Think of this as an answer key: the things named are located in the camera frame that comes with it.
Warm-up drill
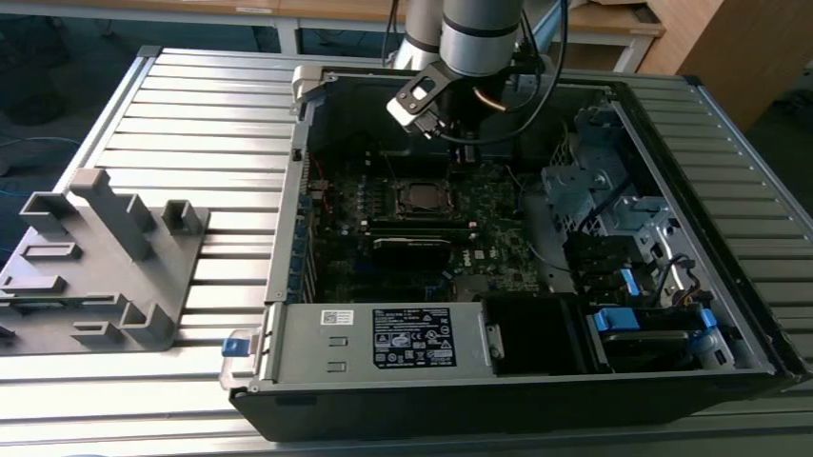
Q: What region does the metal socket cover frame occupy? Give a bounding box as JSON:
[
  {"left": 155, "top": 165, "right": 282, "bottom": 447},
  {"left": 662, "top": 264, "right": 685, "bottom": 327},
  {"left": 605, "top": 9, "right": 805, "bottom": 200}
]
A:
[{"left": 398, "top": 182, "right": 463, "bottom": 219}]

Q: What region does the CPU socket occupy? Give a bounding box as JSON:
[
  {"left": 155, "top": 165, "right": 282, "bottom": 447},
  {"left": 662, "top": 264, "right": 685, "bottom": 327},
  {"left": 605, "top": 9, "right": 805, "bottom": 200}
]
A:
[{"left": 393, "top": 180, "right": 472, "bottom": 223}]

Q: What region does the RAM slot with white latches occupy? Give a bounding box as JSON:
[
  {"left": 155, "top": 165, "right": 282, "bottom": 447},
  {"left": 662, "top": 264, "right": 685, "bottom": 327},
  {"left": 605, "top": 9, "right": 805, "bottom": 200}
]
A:
[
  {"left": 366, "top": 230, "right": 480, "bottom": 238},
  {"left": 366, "top": 221, "right": 480, "bottom": 229}
]

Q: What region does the silver drive cage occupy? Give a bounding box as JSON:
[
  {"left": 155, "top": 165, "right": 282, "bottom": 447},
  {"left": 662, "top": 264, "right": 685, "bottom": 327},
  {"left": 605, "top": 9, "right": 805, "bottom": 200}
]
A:
[{"left": 538, "top": 105, "right": 720, "bottom": 306}]

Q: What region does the grey case latch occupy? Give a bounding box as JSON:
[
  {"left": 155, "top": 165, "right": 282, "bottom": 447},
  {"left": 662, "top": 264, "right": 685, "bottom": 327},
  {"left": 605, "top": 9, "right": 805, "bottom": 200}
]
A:
[{"left": 290, "top": 64, "right": 329, "bottom": 116}]

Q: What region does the green motherboard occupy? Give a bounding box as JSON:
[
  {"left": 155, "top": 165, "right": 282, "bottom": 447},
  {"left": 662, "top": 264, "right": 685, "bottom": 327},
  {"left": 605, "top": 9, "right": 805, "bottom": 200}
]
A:
[{"left": 303, "top": 147, "right": 577, "bottom": 306}]

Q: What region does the black graphics card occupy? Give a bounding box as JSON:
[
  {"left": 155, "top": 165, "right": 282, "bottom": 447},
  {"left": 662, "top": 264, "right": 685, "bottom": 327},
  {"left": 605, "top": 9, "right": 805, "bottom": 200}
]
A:
[{"left": 370, "top": 235, "right": 455, "bottom": 271}]

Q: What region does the chipset heatsink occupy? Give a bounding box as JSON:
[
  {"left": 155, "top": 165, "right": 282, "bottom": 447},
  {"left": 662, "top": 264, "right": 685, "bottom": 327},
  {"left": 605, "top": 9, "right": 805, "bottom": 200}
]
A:
[{"left": 455, "top": 274, "right": 492, "bottom": 295}]

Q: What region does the wooden cabinet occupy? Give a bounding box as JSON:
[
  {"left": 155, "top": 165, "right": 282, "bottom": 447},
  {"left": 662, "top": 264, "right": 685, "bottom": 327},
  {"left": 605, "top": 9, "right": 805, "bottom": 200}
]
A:
[{"left": 638, "top": 0, "right": 813, "bottom": 132}]

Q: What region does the silver power supply unit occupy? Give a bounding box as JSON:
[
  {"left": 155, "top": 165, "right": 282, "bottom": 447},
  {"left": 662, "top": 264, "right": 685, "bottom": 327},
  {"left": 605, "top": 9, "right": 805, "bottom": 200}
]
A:
[{"left": 270, "top": 302, "right": 496, "bottom": 383}]

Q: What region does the black hard disk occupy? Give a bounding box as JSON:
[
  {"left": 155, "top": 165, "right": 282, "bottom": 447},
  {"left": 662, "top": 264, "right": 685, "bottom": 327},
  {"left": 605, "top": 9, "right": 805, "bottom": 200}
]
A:
[{"left": 598, "top": 330, "right": 694, "bottom": 374}]

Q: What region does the blue release tab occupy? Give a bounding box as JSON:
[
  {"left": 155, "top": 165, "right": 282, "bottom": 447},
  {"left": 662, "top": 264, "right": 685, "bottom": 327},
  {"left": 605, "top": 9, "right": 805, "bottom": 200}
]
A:
[{"left": 221, "top": 335, "right": 254, "bottom": 358}]

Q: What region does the grey parts rack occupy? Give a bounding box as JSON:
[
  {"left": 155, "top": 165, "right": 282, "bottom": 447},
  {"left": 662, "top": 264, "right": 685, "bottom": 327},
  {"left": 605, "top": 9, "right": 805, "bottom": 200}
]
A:
[{"left": 0, "top": 167, "right": 213, "bottom": 356}]

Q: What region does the black PC case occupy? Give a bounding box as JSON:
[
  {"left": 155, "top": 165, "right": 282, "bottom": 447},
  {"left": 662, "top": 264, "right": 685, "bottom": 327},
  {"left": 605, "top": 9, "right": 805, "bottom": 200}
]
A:
[{"left": 219, "top": 64, "right": 813, "bottom": 444}]

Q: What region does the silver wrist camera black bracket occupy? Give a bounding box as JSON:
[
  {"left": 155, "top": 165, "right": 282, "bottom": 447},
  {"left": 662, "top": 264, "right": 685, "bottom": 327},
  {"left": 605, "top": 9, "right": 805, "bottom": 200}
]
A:
[{"left": 385, "top": 60, "right": 459, "bottom": 140}]

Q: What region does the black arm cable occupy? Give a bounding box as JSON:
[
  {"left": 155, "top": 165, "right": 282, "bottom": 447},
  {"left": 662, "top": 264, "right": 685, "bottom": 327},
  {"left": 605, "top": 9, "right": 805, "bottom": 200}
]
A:
[{"left": 441, "top": 0, "right": 572, "bottom": 147}]

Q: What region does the wooden desk white frame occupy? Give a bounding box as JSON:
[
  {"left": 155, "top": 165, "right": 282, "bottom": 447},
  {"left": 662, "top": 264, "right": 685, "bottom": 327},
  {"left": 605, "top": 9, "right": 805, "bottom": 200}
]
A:
[
  {"left": 298, "top": 0, "right": 669, "bottom": 73},
  {"left": 0, "top": 0, "right": 301, "bottom": 54}
]

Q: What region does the black drive wire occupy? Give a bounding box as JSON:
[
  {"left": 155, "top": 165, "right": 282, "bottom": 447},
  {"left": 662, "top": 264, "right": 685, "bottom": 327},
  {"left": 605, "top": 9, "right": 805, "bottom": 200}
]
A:
[{"left": 581, "top": 176, "right": 636, "bottom": 239}]

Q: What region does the coloured wire bundle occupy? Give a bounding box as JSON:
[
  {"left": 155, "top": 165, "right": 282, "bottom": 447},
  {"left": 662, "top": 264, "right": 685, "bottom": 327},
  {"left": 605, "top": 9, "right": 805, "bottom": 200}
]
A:
[{"left": 653, "top": 254, "right": 714, "bottom": 310}]

